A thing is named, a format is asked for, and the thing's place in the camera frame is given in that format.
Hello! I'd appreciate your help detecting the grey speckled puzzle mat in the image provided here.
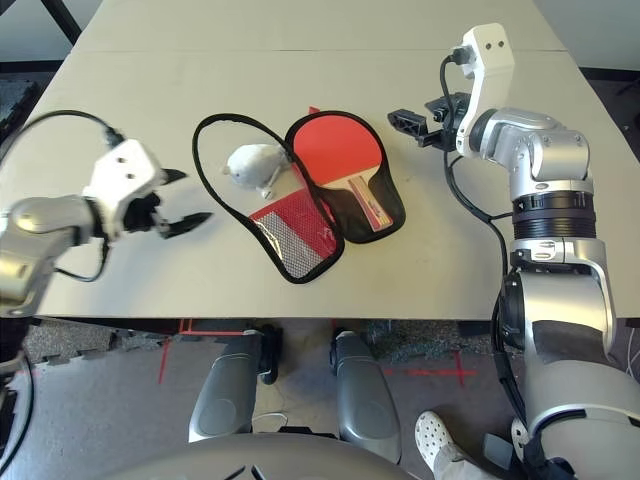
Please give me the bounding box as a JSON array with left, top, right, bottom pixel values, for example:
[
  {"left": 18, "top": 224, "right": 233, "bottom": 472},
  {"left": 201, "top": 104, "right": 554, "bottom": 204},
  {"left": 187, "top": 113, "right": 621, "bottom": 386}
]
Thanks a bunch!
[{"left": 22, "top": 317, "right": 169, "bottom": 366}]

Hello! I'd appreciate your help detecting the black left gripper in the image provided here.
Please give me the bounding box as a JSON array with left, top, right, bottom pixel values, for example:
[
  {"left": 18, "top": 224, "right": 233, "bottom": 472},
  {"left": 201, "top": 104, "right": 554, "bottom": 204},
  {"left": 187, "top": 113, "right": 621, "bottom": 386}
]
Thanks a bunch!
[{"left": 122, "top": 168, "right": 215, "bottom": 239}]

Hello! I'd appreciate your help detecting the grey robot torso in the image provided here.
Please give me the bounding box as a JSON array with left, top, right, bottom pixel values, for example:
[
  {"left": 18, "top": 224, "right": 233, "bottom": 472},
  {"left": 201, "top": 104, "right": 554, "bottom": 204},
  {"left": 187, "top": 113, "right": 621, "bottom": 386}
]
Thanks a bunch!
[{"left": 107, "top": 432, "right": 406, "bottom": 480}]

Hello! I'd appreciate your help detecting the grey right robot leg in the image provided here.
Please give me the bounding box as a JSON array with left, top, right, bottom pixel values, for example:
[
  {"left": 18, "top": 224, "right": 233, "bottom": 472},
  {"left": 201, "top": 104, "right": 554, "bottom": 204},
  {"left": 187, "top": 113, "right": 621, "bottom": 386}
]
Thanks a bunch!
[{"left": 329, "top": 327, "right": 404, "bottom": 464}]

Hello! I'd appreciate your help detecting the small white plastic piece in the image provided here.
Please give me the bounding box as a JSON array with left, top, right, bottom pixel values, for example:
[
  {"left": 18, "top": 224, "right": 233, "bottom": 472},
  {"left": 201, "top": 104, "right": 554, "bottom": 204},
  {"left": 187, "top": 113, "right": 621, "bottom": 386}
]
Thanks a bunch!
[{"left": 252, "top": 412, "right": 291, "bottom": 434}]

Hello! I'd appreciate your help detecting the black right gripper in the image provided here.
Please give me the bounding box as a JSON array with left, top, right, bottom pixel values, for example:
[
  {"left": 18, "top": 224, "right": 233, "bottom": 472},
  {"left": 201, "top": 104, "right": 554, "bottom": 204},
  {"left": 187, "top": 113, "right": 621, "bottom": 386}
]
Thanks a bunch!
[{"left": 387, "top": 92, "right": 471, "bottom": 152}]

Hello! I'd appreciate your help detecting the black metal frame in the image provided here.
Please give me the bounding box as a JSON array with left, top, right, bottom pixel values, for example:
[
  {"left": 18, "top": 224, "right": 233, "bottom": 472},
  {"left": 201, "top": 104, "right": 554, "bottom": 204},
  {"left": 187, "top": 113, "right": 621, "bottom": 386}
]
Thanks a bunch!
[{"left": 49, "top": 0, "right": 84, "bottom": 44}]

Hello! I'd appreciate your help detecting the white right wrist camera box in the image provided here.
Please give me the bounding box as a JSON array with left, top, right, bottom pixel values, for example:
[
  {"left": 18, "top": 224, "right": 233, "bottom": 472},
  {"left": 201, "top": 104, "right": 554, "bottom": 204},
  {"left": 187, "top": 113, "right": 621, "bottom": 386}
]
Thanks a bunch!
[{"left": 451, "top": 24, "right": 516, "bottom": 157}]

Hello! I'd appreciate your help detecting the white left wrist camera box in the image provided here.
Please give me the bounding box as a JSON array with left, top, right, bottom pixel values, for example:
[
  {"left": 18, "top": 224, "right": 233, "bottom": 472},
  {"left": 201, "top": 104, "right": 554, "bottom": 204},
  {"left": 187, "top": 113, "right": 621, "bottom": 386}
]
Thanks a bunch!
[{"left": 81, "top": 138, "right": 166, "bottom": 240}]

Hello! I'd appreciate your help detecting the red and black paddle case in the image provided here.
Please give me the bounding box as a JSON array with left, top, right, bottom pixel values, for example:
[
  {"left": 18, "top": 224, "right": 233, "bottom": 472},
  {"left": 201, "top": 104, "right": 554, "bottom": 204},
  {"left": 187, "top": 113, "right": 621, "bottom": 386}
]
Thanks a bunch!
[{"left": 190, "top": 105, "right": 407, "bottom": 285}]

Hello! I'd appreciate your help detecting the grey robot leg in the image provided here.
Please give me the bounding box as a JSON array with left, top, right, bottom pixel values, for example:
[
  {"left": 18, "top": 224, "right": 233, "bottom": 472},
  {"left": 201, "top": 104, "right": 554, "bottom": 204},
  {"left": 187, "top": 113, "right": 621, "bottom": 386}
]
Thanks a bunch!
[
  {"left": 188, "top": 327, "right": 279, "bottom": 444},
  {"left": 329, "top": 327, "right": 404, "bottom": 464}
]

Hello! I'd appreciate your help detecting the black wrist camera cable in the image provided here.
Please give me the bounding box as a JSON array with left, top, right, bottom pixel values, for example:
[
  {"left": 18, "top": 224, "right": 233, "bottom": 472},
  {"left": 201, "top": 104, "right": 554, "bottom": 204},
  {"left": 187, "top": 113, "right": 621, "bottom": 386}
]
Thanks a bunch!
[
  {"left": 0, "top": 109, "right": 126, "bottom": 281},
  {"left": 438, "top": 47, "right": 531, "bottom": 451}
]

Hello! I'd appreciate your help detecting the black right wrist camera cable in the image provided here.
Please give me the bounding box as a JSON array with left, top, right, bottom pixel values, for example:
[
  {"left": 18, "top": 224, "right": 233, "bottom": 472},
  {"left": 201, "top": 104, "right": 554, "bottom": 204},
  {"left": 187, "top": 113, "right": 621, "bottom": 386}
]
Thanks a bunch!
[{"left": 438, "top": 47, "right": 531, "bottom": 451}]

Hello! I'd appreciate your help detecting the grey foot pedal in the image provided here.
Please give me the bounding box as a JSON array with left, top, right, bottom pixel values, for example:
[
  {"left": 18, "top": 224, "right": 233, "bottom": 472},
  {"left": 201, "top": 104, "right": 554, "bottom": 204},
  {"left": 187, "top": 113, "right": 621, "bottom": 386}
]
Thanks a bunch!
[{"left": 482, "top": 432, "right": 514, "bottom": 469}]

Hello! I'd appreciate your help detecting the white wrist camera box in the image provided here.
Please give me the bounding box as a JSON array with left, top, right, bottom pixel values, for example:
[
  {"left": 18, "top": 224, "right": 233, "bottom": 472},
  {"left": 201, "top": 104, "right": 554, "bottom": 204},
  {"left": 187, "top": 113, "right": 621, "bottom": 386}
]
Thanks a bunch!
[
  {"left": 451, "top": 24, "right": 516, "bottom": 157},
  {"left": 81, "top": 138, "right": 166, "bottom": 240}
]

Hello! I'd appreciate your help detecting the red ping-pong paddle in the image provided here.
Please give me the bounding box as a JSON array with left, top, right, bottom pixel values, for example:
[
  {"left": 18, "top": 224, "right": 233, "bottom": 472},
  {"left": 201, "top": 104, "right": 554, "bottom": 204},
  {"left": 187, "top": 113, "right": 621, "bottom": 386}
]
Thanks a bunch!
[{"left": 292, "top": 115, "right": 396, "bottom": 232}]

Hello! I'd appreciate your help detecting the black left wrist camera cable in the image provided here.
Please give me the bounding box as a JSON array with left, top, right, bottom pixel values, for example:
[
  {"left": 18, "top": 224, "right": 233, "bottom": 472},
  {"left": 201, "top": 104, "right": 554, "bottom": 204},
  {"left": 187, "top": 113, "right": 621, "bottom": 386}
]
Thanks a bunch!
[{"left": 0, "top": 109, "right": 126, "bottom": 281}]

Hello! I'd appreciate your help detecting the white perforated clog shoe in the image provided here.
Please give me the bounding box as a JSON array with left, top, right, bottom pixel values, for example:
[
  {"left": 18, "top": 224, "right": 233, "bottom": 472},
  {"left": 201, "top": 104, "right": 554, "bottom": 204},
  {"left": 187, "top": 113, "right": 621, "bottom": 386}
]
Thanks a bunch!
[{"left": 415, "top": 410, "right": 464, "bottom": 471}]

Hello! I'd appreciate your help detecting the grey left robot leg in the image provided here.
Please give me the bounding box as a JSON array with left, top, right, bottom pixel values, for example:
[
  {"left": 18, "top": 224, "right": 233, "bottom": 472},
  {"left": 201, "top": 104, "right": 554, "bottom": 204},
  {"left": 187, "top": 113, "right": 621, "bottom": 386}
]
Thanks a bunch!
[{"left": 188, "top": 327, "right": 279, "bottom": 444}]

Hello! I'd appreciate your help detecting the grey trouser leg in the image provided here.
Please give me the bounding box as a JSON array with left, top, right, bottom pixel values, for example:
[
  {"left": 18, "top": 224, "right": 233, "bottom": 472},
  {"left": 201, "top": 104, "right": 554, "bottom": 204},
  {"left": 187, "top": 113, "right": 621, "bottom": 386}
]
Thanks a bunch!
[{"left": 432, "top": 447, "right": 506, "bottom": 480}]

